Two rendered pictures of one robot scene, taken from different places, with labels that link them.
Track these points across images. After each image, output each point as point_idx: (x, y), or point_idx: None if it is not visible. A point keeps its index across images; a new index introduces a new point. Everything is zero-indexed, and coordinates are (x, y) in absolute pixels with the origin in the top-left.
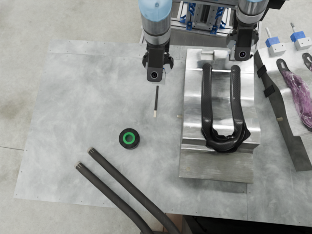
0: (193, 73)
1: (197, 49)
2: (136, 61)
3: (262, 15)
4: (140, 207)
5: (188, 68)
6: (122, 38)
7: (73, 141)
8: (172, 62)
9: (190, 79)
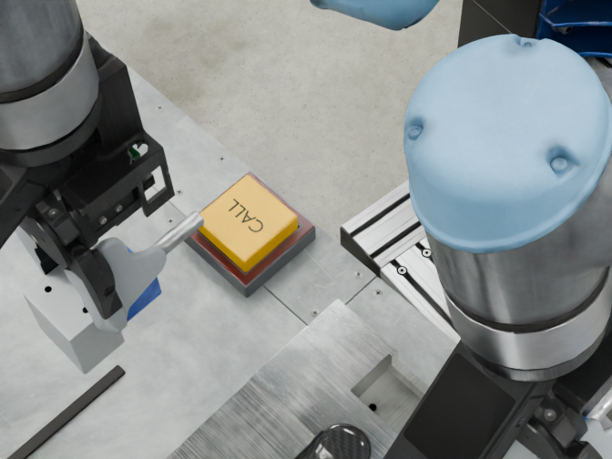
0: (260, 429)
1: (376, 338)
2: (142, 210)
3: (565, 359)
4: None
5: (260, 388)
6: (388, 130)
7: None
8: (92, 287)
9: (219, 443)
